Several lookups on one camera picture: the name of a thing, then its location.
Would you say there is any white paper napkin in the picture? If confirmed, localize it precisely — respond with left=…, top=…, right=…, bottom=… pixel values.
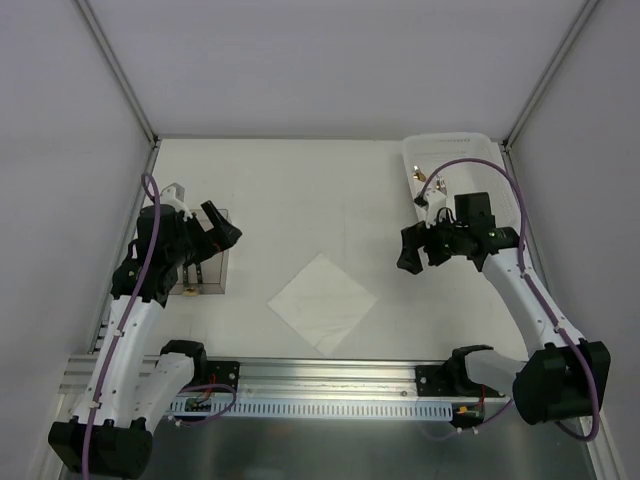
left=268, top=254, right=377, bottom=356

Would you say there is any black handled steel fork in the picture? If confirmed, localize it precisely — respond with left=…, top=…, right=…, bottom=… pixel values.
left=195, top=263, right=204, bottom=294

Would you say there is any black handled steel spoon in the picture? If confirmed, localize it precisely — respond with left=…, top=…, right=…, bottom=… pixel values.
left=182, top=266, right=192, bottom=291

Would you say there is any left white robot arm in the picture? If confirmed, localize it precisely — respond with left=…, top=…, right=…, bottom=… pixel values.
left=48, top=200, right=242, bottom=479

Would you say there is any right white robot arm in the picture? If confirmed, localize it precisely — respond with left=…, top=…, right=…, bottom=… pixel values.
left=397, top=189, right=611, bottom=425

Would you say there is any gold utensil in basket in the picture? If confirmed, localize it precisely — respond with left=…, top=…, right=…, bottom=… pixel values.
left=413, top=165, right=427, bottom=183

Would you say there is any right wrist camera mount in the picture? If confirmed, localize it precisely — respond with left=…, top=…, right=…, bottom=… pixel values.
left=414, top=188, right=448, bottom=227

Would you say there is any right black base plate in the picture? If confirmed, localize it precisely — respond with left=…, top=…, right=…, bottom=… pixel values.
left=414, top=362, right=501, bottom=398

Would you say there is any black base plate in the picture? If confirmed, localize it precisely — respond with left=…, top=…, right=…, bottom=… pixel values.
left=414, top=362, right=501, bottom=398
left=204, top=360, right=241, bottom=392

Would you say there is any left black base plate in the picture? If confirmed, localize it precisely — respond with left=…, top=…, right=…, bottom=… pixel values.
left=204, top=360, right=241, bottom=392

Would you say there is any aluminium mounting rail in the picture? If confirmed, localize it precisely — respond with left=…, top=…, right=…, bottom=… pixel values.
left=57, top=352, right=516, bottom=401

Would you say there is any white slotted cable duct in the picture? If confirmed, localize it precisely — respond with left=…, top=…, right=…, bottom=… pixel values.
left=167, top=397, right=455, bottom=422

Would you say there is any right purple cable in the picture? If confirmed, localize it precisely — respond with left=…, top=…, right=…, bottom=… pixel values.
left=418, top=158, right=602, bottom=444

